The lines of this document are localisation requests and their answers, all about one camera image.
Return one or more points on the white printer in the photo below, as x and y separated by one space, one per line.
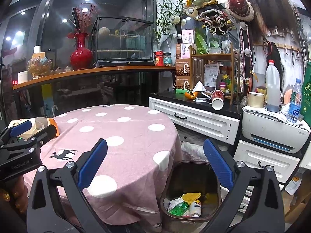
274 130

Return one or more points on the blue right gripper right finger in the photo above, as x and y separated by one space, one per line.
221 163

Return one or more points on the pink polka dot tablecloth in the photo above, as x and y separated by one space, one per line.
142 144

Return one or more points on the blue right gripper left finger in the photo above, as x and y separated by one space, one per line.
89 163

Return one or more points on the red knitted hat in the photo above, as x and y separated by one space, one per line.
240 9

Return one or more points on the red ceramic vase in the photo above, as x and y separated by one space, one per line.
82 57

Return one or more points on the white face mask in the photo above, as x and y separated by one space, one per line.
199 87

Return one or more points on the blue label water bottle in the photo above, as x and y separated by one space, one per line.
295 102

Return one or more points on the yellow foam fruit net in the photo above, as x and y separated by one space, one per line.
189 198

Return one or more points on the brown coffee box stack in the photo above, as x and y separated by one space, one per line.
183 65

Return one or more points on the gold lotus ornament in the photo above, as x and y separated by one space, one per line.
39 67

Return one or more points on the red tin can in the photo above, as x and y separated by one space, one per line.
158 55

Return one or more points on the dark brown trash bin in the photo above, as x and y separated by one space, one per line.
189 177

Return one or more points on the wooden counter shelf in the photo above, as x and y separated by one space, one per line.
92 72

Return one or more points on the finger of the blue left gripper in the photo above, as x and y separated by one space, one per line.
21 128

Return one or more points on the small white drink bottle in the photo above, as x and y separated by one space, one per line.
195 209

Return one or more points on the white tissue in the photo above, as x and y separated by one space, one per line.
174 203

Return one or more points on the white fluffy stool cushion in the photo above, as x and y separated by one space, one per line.
193 152

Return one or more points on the large clear plastic jug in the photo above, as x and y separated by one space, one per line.
273 92

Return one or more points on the red white paper cup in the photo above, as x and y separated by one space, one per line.
217 99

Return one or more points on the white drawer cabinet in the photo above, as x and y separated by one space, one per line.
225 126

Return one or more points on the green plastic bottle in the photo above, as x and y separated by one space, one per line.
180 209

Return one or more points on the orange green peeler tool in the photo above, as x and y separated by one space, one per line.
189 94

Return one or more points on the gold round tin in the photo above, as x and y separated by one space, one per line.
255 100

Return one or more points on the left hand yellow nails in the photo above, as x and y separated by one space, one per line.
19 193

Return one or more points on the glass terrarium tank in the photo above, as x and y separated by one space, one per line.
121 40

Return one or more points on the white red printed paper bag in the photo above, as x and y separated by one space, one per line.
38 123

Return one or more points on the wooden desktop rack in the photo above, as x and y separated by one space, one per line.
218 69

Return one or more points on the cardboard box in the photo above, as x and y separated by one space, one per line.
296 196

